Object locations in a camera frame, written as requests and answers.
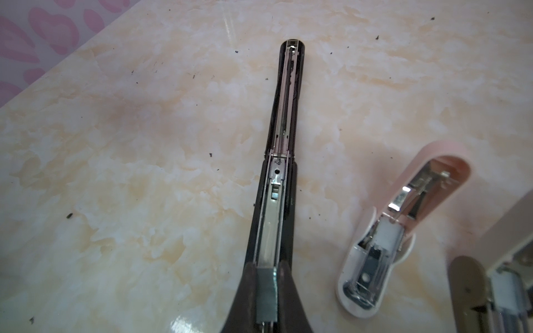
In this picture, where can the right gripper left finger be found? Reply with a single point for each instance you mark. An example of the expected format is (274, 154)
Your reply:
(242, 315)

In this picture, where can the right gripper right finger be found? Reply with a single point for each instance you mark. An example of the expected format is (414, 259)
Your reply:
(291, 314)

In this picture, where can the pink mini stapler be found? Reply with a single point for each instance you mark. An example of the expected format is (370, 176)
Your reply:
(385, 232)

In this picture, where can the grey staple strip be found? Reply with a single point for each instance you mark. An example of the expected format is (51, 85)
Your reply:
(267, 296)

